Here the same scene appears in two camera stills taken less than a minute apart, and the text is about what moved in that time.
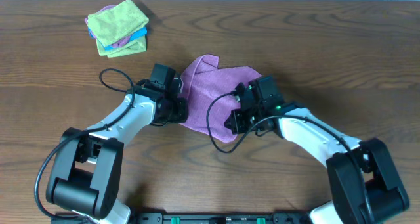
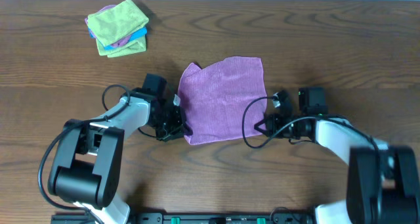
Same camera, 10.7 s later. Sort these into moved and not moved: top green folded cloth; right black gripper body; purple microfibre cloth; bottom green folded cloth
Moved: purple microfibre cloth; right black gripper body
Not moved: bottom green folded cloth; top green folded cloth
